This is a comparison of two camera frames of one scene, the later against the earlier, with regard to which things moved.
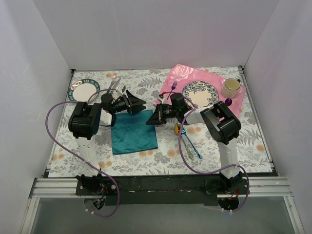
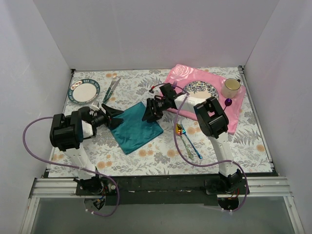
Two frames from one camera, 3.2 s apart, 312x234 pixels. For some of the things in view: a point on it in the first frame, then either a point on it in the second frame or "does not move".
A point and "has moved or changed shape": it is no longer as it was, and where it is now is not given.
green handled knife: x=115 y=85 does not move
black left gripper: x=129 y=103 to x=107 y=117
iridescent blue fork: x=184 y=131 does not move
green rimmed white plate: x=81 y=90 does not move
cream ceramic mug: x=231 y=87 does not move
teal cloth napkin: x=131 y=133 has moved or changed shape
